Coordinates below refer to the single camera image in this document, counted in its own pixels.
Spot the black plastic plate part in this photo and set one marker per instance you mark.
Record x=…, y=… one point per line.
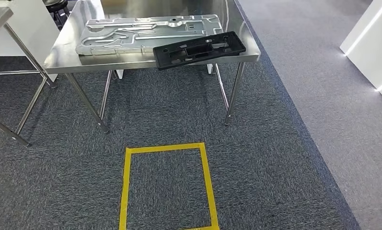
x=159, y=58

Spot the stainless steel workbench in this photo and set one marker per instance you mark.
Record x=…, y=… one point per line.
x=60, y=60

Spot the yellow floor tape square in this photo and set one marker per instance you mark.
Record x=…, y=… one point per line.
x=124, y=190

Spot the stamped silver metal plate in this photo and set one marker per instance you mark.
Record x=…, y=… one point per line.
x=114, y=47

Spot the black stool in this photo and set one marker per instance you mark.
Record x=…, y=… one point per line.
x=55, y=3

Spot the white display plinth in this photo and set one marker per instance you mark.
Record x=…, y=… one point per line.
x=375, y=38

